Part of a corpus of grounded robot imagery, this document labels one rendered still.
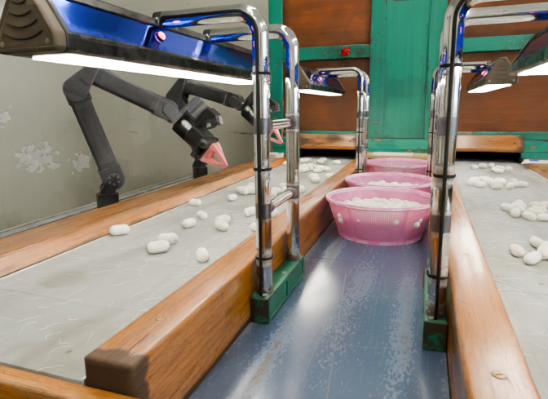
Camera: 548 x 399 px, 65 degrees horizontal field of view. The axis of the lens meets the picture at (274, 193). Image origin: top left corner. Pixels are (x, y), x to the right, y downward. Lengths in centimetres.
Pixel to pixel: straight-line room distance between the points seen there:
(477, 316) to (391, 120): 165
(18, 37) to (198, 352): 38
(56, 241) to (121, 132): 275
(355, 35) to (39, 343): 187
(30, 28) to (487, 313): 55
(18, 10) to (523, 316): 63
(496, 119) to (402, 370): 166
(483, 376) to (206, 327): 29
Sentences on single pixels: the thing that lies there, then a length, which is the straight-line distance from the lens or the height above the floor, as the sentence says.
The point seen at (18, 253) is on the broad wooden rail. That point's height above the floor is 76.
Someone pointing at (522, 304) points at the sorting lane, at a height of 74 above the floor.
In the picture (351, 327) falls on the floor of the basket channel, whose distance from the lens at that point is 66.
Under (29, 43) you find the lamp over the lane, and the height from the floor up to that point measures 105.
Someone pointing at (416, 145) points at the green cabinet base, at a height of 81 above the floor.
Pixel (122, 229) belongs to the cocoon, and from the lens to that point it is 90.
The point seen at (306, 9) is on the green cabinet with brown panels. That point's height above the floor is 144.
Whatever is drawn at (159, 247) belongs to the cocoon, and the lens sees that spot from 77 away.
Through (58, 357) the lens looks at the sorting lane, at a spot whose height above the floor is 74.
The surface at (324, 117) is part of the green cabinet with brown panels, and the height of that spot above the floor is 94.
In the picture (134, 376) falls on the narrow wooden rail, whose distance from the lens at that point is 43.
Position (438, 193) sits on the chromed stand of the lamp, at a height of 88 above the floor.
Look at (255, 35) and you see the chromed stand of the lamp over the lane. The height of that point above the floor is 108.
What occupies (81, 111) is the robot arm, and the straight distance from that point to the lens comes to 132.
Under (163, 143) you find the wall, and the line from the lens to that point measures 337.
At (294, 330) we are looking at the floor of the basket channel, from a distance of 64.
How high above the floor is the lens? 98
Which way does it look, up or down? 11 degrees down
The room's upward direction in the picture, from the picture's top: 1 degrees counter-clockwise
